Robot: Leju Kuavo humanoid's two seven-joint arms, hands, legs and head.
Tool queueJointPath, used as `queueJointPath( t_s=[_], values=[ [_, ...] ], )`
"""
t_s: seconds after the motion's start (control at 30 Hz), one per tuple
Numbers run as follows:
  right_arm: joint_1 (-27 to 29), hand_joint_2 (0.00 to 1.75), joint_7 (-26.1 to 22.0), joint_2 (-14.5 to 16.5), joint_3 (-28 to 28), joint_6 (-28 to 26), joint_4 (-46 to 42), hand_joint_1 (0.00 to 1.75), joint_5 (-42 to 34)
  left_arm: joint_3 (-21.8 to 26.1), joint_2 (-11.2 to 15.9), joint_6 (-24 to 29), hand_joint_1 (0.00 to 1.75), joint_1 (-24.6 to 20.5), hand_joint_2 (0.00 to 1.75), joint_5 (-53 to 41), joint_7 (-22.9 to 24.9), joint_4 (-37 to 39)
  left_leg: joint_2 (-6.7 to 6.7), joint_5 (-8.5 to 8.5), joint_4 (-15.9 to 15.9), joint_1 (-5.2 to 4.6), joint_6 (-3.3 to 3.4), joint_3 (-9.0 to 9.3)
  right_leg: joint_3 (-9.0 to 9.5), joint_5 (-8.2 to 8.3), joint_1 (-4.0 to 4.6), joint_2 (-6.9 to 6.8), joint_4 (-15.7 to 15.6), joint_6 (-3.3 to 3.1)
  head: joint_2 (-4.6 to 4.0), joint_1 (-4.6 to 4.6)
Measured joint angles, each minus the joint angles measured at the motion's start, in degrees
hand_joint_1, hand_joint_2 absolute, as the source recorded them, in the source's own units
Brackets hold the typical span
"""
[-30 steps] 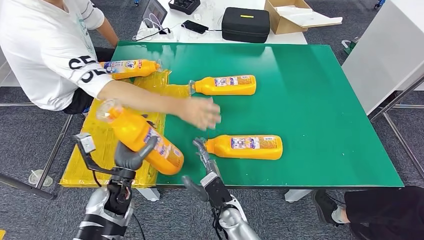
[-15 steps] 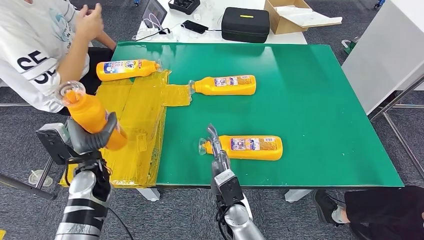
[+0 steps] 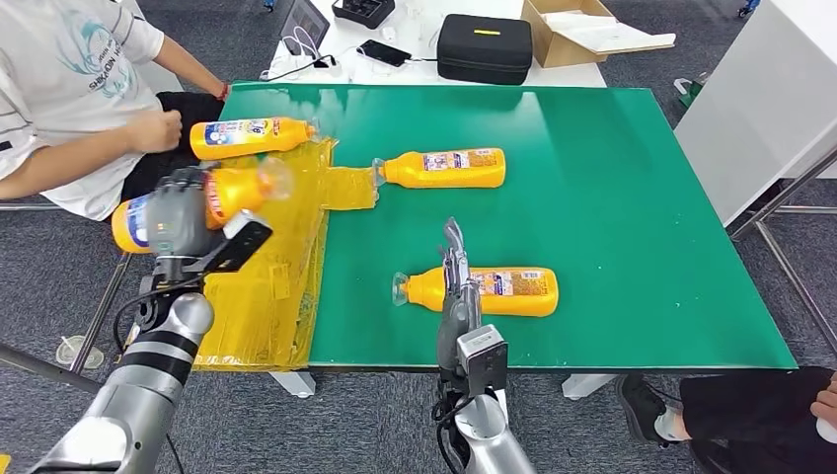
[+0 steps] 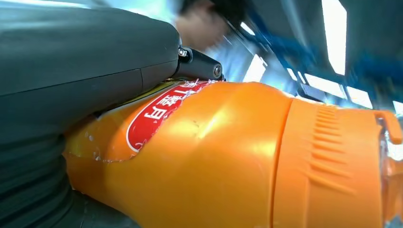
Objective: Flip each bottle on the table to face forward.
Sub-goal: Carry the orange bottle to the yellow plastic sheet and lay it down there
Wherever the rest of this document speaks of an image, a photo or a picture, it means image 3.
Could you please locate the white table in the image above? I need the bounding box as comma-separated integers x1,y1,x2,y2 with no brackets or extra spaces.
261,0,608,90

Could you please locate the black compartment tray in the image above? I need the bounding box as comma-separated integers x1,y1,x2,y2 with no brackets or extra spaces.
331,0,396,31

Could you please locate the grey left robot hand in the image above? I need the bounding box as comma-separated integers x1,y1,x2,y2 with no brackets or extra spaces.
144,166,220,261

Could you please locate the black zip carrying case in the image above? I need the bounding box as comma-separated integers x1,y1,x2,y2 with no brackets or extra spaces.
435,14,534,86

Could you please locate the person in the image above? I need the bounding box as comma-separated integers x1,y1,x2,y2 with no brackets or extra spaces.
614,365,837,474
0,0,231,222

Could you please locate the dark tablet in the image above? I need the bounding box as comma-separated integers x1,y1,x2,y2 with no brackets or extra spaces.
279,0,332,60

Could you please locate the orange detergent bottle clear cap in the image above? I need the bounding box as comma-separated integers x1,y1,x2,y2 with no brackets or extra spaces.
111,156,293,255
190,116,322,162
371,147,507,190
391,267,561,319

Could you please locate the white table foot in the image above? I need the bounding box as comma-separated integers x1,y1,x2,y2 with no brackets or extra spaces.
562,373,619,402
268,370,317,400

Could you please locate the person's right hand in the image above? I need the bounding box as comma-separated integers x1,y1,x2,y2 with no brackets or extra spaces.
127,110,185,155

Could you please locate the black smartphone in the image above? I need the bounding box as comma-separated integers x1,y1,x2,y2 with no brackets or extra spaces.
357,39,414,69

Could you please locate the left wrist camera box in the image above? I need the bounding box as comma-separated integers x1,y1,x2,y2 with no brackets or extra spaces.
198,208,274,275

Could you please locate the green and white object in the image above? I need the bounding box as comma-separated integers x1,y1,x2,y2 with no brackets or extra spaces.
673,73,711,111

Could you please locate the clear plastic lid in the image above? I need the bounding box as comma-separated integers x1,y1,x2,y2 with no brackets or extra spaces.
55,335,104,369

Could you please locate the white power strip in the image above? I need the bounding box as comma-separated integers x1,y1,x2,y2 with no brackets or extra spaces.
261,53,351,84

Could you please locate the white cabinet panel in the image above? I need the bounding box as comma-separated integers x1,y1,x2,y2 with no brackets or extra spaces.
673,0,837,229

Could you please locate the white sheet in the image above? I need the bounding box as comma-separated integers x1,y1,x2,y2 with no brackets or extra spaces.
544,13,677,55

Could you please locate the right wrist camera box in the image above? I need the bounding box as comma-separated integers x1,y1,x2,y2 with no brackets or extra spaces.
455,325,510,397

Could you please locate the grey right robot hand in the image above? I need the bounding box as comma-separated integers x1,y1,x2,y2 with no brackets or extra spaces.
435,217,484,374

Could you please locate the brown cardboard box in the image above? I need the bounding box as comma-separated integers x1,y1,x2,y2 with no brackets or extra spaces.
520,0,677,70

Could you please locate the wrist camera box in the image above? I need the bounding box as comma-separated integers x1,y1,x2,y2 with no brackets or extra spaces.
198,208,274,275
455,325,510,397

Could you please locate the grey metal tube frame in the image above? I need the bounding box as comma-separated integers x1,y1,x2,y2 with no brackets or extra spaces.
0,202,132,398
726,146,837,355

